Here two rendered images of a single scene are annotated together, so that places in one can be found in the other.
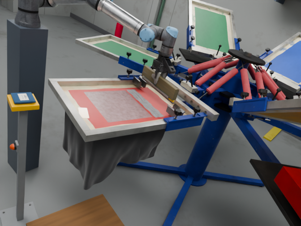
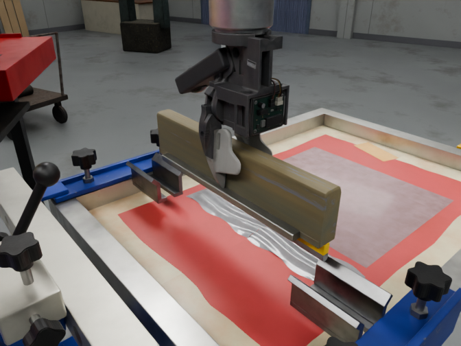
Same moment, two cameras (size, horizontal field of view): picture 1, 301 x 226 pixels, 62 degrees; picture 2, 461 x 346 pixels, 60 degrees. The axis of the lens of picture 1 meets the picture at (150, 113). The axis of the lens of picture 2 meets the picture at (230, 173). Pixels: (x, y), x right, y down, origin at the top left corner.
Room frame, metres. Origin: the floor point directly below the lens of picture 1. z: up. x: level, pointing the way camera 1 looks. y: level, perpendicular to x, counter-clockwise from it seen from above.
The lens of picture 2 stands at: (2.05, 0.03, 1.36)
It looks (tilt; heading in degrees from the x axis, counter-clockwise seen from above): 27 degrees down; 183
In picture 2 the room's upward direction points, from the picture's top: straight up
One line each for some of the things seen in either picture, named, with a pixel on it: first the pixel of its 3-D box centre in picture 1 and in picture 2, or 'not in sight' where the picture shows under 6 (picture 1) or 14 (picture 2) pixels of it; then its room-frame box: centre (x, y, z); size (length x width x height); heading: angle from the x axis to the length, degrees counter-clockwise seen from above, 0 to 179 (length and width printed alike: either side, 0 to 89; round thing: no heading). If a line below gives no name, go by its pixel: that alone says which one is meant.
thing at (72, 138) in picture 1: (77, 138); not in sight; (1.20, 0.37, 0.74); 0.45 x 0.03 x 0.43; 43
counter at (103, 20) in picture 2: not in sight; (121, 16); (-7.66, -2.96, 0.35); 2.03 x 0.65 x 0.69; 57
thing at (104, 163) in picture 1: (127, 152); not in sight; (1.21, 0.06, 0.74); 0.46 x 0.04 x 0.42; 133
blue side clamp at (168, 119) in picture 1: (183, 121); (129, 180); (1.36, -0.21, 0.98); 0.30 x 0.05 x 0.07; 133
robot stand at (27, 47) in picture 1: (25, 105); not in sight; (1.57, 0.92, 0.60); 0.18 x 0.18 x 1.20; 57
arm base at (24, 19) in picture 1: (27, 16); not in sight; (1.57, 0.92, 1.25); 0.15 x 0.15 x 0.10
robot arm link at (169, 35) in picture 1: (169, 36); not in sight; (1.56, 0.02, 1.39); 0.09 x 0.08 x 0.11; 80
